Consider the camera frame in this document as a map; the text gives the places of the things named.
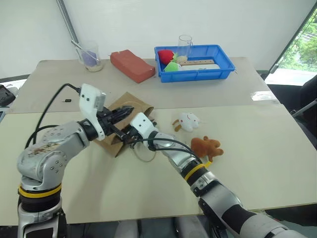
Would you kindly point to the white plush toy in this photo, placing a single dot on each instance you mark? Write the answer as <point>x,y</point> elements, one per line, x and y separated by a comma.
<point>189,121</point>

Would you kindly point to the brown plush bear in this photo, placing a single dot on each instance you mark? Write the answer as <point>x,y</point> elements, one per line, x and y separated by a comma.
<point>205,147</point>

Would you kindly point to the black device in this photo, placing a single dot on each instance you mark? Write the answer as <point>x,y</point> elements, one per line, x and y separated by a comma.
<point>5,95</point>

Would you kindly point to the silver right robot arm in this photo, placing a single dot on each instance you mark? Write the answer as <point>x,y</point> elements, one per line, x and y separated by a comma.
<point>218,193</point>

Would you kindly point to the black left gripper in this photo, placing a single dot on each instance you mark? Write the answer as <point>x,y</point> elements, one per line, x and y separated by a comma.
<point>106,121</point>

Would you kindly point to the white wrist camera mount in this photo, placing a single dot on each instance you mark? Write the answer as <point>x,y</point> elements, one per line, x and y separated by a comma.
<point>144,125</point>
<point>88,99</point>

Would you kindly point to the purple item in beaker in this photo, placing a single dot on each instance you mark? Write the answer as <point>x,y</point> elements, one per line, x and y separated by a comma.
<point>88,57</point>

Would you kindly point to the wooden ruler block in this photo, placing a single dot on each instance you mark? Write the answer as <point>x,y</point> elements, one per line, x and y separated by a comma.
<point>198,62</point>

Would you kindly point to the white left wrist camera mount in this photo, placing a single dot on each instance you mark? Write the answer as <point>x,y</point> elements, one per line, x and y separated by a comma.
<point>88,99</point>

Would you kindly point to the clear glass beaker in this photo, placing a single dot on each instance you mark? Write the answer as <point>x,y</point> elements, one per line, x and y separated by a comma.
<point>92,62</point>

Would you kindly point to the dark window frame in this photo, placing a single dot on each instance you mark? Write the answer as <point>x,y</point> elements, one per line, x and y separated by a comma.
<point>289,37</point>

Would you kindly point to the blue plastic bin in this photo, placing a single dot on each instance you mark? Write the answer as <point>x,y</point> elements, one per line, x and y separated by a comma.
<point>223,65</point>

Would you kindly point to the white flat box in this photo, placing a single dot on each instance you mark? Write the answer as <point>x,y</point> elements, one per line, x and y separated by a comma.
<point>208,67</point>

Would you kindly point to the red plush strawberry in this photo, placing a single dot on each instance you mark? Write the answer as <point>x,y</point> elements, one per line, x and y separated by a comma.
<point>165,56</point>

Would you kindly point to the yellow green plush piece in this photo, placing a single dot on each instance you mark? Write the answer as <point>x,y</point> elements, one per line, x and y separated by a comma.
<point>176,57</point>

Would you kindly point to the clear plastic cup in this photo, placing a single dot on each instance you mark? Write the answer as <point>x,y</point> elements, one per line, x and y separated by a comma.
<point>185,47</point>

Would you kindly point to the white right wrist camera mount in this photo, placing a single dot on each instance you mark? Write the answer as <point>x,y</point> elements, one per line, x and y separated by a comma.
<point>144,125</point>

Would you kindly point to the black office chair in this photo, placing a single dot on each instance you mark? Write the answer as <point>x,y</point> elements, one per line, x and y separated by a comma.
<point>307,99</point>

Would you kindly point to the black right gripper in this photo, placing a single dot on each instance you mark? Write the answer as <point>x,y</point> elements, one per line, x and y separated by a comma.
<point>131,136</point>

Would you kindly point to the grey metal pole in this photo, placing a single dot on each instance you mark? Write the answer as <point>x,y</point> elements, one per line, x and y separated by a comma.
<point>68,22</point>

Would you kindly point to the metal stirring rod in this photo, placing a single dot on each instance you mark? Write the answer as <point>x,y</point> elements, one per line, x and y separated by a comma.
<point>84,50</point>

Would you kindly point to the brown cardboard box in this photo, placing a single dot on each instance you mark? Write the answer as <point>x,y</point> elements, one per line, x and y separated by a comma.
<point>133,101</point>

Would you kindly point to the red brick block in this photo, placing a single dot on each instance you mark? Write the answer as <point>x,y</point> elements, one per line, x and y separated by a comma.
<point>132,65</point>

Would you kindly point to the small black clip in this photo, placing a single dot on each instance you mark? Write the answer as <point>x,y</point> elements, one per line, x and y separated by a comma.
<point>67,100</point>

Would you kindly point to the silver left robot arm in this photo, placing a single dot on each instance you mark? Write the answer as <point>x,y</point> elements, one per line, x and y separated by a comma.
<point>52,148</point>

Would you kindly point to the green plush toy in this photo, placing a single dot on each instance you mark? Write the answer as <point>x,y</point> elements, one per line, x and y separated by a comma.
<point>172,67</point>

